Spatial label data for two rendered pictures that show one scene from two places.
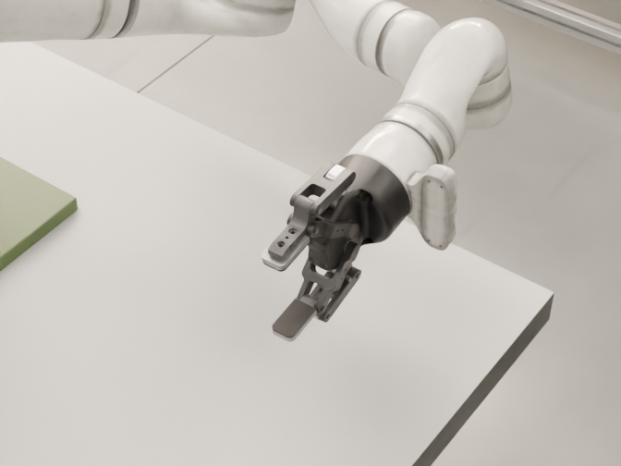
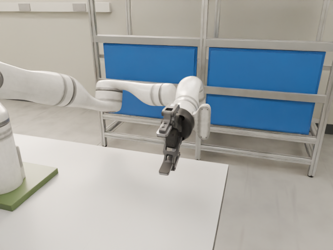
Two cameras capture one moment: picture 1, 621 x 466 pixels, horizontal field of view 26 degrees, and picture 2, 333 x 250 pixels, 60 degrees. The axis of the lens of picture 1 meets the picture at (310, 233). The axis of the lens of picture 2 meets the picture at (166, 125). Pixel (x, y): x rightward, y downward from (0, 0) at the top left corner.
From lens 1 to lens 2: 62 cm
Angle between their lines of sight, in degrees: 26
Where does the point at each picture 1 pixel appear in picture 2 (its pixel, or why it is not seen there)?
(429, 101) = (187, 94)
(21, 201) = (35, 172)
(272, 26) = (117, 105)
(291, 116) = not seen: hidden behind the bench
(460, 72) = (193, 87)
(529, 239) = not seen: hidden behind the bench
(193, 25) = (93, 102)
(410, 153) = (190, 105)
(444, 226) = (207, 128)
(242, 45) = not seen: hidden behind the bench
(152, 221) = (87, 171)
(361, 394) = (186, 204)
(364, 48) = (154, 96)
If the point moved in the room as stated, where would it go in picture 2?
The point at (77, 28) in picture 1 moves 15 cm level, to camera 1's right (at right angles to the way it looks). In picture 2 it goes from (55, 96) to (112, 91)
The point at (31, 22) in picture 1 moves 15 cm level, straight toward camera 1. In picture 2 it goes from (39, 91) to (54, 107)
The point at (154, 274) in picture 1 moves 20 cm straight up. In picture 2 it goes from (93, 185) to (85, 115)
